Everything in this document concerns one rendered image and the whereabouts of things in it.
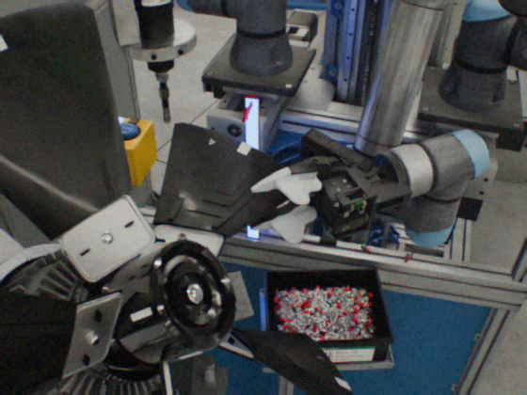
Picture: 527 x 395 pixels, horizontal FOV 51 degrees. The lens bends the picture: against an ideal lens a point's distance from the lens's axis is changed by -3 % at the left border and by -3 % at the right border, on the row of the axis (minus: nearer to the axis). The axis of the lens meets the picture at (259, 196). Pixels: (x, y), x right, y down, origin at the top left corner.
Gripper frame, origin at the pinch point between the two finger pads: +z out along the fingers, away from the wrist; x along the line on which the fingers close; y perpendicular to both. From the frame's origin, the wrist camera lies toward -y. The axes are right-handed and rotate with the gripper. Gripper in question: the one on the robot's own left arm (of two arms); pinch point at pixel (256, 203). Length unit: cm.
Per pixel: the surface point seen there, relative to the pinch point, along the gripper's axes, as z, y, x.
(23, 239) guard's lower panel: 39, -69, 69
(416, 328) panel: -39, 3, 53
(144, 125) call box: 6.1, -39.4, 15.1
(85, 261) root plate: 23.0, 6.1, -5.8
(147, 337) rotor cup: 19.2, 16.9, -5.0
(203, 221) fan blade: 7.7, 1.0, -0.7
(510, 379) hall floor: -95, 7, 118
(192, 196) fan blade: 7.4, -4.5, 0.2
